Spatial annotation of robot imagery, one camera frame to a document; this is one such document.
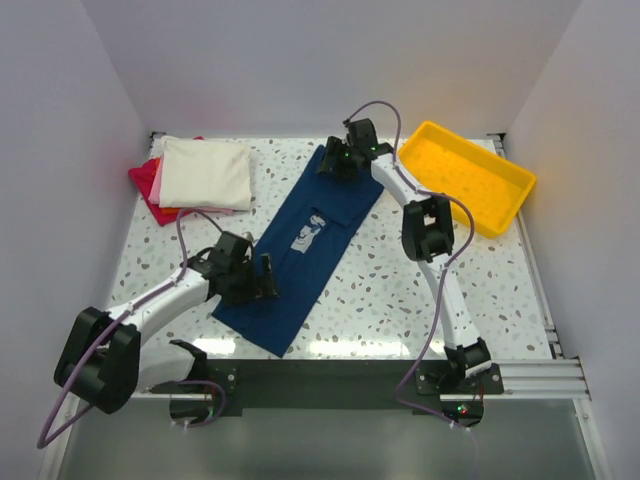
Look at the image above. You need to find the red folded t-shirt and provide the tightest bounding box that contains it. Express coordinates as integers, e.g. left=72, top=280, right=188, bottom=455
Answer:
left=128, top=156, right=178, bottom=226

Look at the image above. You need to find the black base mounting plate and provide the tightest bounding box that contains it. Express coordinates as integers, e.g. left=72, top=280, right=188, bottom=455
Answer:
left=151, top=359, right=505, bottom=426

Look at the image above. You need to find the pink folded t-shirt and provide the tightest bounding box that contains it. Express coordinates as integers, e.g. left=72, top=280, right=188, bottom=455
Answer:
left=148, top=157, right=234, bottom=215

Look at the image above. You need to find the aluminium frame rail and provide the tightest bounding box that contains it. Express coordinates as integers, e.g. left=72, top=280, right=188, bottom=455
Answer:
left=62, top=355, right=594, bottom=401

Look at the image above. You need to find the yellow plastic tray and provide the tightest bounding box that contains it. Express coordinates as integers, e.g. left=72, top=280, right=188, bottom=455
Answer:
left=399, top=121, right=537, bottom=238

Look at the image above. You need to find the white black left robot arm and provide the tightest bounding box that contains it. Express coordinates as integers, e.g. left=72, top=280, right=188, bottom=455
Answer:
left=54, top=231, right=279, bottom=414

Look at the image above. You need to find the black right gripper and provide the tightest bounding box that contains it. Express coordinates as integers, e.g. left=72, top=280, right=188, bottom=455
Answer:
left=315, top=137, right=358, bottom=182

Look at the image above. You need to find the blue Mickey t-shirt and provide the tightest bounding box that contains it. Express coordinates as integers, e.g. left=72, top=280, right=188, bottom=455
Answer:
left=213, top=146, right=383, bottom=357

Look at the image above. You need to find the cream folded t-shirt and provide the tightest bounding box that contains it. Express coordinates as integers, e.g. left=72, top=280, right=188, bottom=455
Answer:
left=159, top=136, right=252, bottom=211

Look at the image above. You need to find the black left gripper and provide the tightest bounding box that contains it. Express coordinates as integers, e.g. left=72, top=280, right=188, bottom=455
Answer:
left=222, top=253, right=278, bottom=307

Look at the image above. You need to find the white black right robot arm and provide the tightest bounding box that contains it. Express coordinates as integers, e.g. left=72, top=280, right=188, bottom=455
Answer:
left=318, top=119, right=491, bottom=393

